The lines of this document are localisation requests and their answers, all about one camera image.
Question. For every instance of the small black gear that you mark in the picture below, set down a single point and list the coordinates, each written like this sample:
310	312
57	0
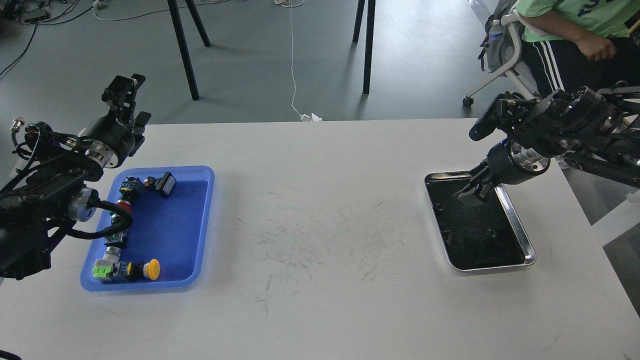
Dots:
490	234

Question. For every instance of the blue plastic tray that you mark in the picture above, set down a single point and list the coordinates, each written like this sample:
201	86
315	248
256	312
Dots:
172	230

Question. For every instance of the green and grey switch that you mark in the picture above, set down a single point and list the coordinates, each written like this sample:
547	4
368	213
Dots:
104	269

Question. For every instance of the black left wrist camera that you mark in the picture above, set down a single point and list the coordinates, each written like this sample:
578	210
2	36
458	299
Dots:
25	148

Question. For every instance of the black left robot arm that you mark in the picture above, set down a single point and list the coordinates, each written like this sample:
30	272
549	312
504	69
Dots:
48	199

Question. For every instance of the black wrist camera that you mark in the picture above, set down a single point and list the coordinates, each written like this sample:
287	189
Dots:
501	113
25	148

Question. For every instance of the black table leg right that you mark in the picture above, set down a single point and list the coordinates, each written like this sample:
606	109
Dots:
370	6

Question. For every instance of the silver metal tray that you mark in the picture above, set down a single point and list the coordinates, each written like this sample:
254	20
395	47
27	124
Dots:
461	229

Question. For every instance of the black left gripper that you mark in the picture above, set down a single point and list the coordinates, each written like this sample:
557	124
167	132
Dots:
112	138

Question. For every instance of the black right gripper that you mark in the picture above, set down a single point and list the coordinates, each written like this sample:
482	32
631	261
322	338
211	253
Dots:
507	162

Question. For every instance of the white office chair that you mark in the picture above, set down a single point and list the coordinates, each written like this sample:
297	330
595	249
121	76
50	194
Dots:
501	50

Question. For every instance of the black green contact block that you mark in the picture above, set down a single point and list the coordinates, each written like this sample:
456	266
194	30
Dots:
119	240

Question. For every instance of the person in green shirt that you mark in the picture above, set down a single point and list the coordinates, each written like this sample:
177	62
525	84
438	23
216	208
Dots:
586	43

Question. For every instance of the yellow mushroom push button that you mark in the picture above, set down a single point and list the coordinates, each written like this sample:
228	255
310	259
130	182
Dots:
137	271

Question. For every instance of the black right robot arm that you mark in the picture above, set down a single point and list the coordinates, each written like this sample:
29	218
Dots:
596	132

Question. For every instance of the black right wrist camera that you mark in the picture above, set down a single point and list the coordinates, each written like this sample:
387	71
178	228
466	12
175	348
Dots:
501	113

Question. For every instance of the red green pilot light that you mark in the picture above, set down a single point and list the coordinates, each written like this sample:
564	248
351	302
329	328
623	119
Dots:
122	205

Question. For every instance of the black table leg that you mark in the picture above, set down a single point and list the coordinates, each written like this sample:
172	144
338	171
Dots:
181	41
370	6

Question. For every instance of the black table leg left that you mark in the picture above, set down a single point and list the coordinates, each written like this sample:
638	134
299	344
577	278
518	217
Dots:
181	41

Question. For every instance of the black rectangular push button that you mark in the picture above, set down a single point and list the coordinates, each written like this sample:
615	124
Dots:
163	185

